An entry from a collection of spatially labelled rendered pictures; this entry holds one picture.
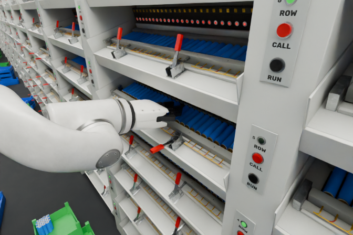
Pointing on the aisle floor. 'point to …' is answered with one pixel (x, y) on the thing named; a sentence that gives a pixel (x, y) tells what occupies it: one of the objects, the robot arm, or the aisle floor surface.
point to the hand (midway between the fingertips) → (172, 108)
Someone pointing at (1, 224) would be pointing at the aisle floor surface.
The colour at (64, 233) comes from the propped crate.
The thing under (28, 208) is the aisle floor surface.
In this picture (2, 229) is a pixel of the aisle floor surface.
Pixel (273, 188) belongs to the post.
